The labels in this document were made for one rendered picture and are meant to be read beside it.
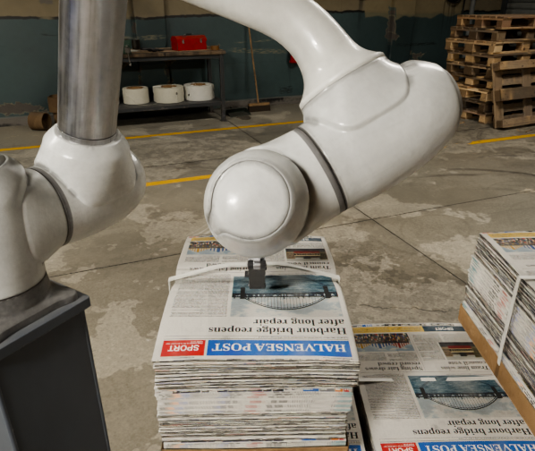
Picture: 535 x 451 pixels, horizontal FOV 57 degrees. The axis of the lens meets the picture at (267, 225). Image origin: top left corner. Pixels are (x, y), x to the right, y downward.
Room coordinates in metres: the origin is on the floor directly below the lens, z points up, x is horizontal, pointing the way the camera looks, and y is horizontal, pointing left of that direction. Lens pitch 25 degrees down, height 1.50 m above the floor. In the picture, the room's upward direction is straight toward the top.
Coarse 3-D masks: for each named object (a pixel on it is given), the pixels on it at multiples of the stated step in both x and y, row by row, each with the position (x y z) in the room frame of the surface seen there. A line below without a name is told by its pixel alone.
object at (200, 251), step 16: (192, 240) 0.88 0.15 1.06; (208, 240) 0.87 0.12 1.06; (304, 240) 0.88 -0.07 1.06; (320, 240) 0.88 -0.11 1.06; (192, 256) 0.80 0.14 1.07; (208, 256) 0.80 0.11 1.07; (224, 256) 0.80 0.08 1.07; (240, 256) 0.80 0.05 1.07; (272, 256) 0.80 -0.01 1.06; (288, 256) 0.80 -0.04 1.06; (304, 256) 0.80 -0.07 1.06; (320, 256) 0.80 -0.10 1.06
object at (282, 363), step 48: (192, 336) 0.57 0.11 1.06; (240, 336) 0.57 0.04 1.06; (288, 336) 0.57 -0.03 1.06; (336, 336) 0.57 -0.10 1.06; (192, 384) 0.53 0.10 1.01; (240, 384) 0.53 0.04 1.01; (288, 384) 0.53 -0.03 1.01; (336, 384) 0.53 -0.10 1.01; (192, 432) 0.54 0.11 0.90; (240, 432) 0.54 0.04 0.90; (288, 432) 0.54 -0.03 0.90; (336, 432) 0.55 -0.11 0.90
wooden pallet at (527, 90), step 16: (496, 64) 6.27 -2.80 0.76; (512, 64) 6.32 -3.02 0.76; (528, 64) 6.44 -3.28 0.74; (496, 80) 6.29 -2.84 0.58; (512, 80) 6.44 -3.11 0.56; (528, 80) 6.53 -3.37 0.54; (496, 96) 6.20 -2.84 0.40; (512, 96) 6.21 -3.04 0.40; (528, 96) 6.33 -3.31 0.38; (496, 112) 6.17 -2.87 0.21; (528, 112) 6.41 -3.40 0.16; (496, 128) 6.14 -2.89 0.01
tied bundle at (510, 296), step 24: (480, 240) 0.91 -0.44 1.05; (504, 240) 0.88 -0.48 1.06; (528, 240) 0.88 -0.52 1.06; (480, 264) 0.88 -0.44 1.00; (504, 264) 0.80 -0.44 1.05; (528, 264) 0.78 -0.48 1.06; (480, 288) 0.86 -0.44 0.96; (504, 288) 0.78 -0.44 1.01; (528, 288) 0.72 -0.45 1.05; (480, 312) 0.84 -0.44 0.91; (504, 312) 0.76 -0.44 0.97; (528, 312) 0.70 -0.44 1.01; (504, 336) 0.74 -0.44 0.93; (528, 336) 0.68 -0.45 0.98; (504, 360) 0.73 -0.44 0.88; (528, 360) 0.67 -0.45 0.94; (528, 384) 0.66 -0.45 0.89
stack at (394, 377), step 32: (384, 352) 0.82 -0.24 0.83; (416, 352) 0.82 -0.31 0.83; (448, 352) 0.82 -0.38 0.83; (384, 384) 0.73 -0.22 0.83; (416, 384) 0.73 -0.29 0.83; (448, 384) 0.73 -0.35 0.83; (480, 384) 0.73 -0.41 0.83; (352, 416) 0.64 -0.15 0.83; (384, 416) 0.65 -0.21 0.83; (416, 416) 0.65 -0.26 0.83; (448, 416) 0.64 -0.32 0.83; (480, 416) 0.64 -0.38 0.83; (512, 416) 0.64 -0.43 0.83; (352, 448) 0.58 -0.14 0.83; (384, 448) 0.58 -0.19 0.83; (416, 448) 0.58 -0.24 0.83; (448, 448) 0.58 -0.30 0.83; (480, 448) 0.58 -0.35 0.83; (512, 448) 0.58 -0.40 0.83
